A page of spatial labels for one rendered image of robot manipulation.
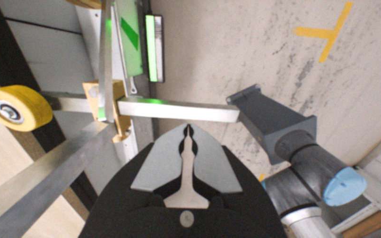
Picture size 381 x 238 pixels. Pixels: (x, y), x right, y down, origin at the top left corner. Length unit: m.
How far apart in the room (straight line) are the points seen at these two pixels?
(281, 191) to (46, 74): 0.87
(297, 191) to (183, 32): 1.14
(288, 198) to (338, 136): 1.70
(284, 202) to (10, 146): 0.83
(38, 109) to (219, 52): 1.04
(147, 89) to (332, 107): 1.83
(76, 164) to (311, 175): 0.70
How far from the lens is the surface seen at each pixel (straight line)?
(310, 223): 0.66
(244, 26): 1.17
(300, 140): 0.74
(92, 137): 0.24
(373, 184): 2.77
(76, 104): 0.33
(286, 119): 0.81
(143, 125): 0.47
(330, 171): 0.67
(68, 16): 0.56
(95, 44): 0.56
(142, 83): 0.41
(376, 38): 1.88
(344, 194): 0.70
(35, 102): 0.34
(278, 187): 0.67
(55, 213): 0.68
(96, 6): 0.29
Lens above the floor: 1.07
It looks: 62 degrees down
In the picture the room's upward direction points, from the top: 180 degrees clockwise
